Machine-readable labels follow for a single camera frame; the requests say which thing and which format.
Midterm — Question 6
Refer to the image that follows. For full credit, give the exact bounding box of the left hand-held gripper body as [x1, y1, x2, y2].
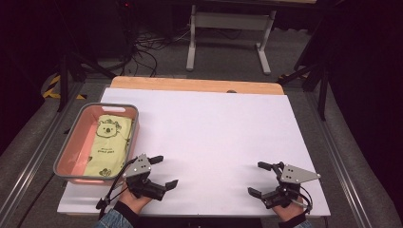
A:
[122, 153, 168, 201]

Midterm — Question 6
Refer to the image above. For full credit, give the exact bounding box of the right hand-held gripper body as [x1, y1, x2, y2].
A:
[259, 161, 322, 210]

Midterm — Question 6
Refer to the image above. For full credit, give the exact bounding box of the green koala-print cloth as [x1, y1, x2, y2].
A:
[83, 114, 133, 178]

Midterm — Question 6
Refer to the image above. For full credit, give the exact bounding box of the pink basket with grey rim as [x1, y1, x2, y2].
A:
[52, 102, 141, 186]

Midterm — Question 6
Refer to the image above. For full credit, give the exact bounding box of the person's left hand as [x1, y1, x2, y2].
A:
[117, 184, 154, 215]

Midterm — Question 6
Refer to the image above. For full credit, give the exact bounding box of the person's right hand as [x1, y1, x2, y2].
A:
[271, 195, 307, 223]

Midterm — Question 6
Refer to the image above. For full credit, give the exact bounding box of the black tripod stand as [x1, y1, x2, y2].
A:
[278, 61, 331, 123]
[56, 51, 117, 114]

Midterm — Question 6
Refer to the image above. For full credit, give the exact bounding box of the yellow and black hazard tape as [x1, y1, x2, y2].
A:
[42, 73, 87, 101]

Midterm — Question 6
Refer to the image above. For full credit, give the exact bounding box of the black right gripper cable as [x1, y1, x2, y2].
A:
[297, 184, 315, 214]

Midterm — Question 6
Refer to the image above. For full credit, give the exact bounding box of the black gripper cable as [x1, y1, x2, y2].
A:
[95, 156, 141, 221]
[297, 184, 315, 214]

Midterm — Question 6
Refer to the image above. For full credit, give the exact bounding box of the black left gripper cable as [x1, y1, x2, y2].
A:
[95, 156, 141, 221]

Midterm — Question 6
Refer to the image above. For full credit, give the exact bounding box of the aluminium floor rail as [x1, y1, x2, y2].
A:
[0, 81, 84, 224]
[304, 90, 373, 228]

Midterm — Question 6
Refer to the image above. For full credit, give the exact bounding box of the bundle of black floor cables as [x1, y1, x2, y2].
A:
[104, 28, 192, 79]

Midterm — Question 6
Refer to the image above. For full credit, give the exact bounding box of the white metal desk frame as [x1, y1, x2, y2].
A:
[185, 0, 278, 76]

